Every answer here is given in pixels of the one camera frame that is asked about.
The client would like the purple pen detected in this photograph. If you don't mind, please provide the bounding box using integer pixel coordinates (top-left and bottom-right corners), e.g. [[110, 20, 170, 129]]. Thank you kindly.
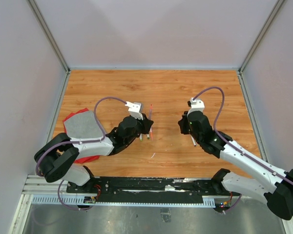
[[148, 104, 153, 120]]

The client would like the orange highlighter pen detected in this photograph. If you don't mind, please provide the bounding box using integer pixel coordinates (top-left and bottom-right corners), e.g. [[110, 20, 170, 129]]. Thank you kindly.
[[150, 128, 153, 140]]

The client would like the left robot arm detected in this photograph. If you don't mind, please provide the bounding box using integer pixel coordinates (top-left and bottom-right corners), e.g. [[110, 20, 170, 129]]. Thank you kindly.
[[34, 108, 154, 193]]

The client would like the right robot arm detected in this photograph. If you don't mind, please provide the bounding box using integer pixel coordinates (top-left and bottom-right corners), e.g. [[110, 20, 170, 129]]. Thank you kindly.
[[178, 111, 293, 220]]

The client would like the grey felt cloth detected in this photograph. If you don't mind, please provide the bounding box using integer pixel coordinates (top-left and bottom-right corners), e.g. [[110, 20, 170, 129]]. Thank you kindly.
[[63, 110, 103, 138]]

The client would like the red cloth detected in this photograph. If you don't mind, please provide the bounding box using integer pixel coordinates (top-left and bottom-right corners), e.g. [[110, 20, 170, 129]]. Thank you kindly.
[[62, 108, 100, 164]]

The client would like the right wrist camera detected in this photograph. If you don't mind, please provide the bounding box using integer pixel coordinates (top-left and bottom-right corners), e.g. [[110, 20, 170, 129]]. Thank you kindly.
[[188, 97, 205, 115]]

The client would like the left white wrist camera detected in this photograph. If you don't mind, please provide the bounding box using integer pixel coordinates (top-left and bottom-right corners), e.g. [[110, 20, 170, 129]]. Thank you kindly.
[[125, 101, 143, 120]]

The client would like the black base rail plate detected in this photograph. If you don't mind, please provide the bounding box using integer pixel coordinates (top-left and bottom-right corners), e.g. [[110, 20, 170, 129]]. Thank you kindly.
[[66, 176, 230, 204]]

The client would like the grey slotted cable duct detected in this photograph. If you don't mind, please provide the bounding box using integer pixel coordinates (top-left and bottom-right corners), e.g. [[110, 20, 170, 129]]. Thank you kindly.
[[31, 195, 216, 208]]

